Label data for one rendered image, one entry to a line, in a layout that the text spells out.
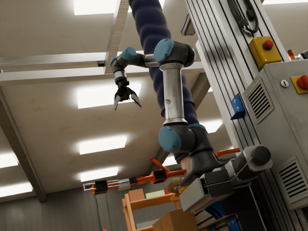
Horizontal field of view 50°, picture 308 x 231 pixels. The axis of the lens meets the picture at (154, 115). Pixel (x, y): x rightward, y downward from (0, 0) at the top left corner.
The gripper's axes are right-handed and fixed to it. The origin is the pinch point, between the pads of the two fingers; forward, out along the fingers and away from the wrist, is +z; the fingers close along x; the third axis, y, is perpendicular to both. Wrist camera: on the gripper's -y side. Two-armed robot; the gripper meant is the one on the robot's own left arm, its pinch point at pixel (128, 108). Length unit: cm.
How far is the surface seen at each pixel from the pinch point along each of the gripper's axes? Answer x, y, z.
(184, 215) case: -17, 7, 61
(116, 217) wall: -102, 1055, -114
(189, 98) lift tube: -44.6, 17.7, -10.2
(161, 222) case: -9, 24, 60
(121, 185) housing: 9.1, 22.9, 36.1
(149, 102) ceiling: -155, 469, -245
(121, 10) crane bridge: -33, 76, -143
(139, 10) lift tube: -30, 20, -89
